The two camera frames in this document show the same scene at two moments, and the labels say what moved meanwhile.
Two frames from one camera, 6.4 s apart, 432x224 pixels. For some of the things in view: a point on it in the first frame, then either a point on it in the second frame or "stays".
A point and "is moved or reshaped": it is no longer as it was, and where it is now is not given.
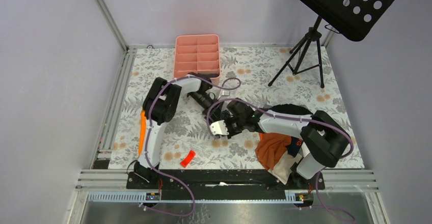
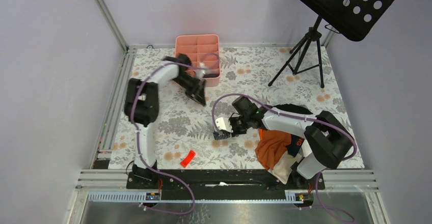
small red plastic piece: (187, 160) stays
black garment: (289, 108) stays
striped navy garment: (225, 114) is moved or reshaped
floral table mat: (266, 76) stays
